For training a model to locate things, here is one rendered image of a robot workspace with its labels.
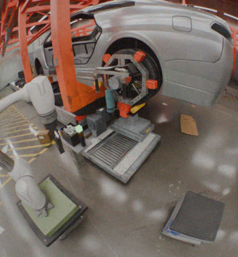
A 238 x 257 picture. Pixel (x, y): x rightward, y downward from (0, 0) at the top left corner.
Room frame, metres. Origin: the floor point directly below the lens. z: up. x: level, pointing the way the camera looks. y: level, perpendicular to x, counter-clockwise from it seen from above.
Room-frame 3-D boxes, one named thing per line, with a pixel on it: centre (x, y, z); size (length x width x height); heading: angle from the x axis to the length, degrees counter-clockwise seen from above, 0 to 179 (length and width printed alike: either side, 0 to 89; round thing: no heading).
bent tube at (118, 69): (1.20, -0.08, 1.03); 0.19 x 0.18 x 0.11; 140
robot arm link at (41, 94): (0.49, 0.33, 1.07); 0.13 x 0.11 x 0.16; 39
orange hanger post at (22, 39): (2.62, 2.04, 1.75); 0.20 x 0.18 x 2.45; 140
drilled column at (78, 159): (0.95, 0.49, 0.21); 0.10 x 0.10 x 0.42; 50
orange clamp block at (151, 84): (1.16, -0.33, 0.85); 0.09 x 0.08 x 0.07; 50
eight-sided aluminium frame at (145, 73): (1.36, -0.08, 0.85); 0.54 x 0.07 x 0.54; 50
